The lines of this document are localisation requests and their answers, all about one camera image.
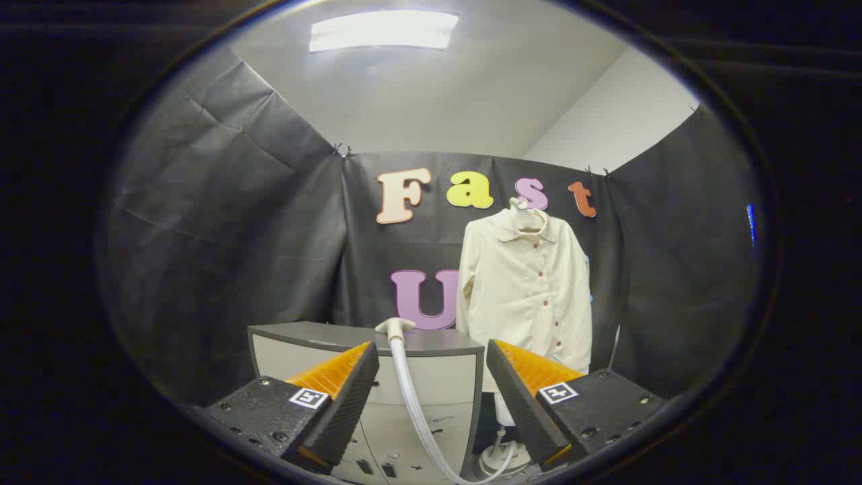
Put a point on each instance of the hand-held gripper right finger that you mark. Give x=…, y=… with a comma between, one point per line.
x=518, y=404

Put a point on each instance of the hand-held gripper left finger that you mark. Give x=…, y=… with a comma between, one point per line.
x=350, y=404

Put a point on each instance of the white garment steamer base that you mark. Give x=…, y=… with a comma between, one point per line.
x=498, y=462

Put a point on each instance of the white garment steamer head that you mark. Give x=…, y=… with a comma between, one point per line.
x=395, y=327

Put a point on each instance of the cream button shirt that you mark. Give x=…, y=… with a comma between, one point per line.
x=525, y=289

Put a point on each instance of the grey cabinet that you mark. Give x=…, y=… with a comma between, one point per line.
x=438, y=384

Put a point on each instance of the thin metal rod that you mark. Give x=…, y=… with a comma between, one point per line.
x=615, y=347

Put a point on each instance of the black backdrop cloth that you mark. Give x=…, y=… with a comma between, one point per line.
x=236, y=236

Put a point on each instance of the ceiling light panel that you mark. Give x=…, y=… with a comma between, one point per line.
x=384, y=30

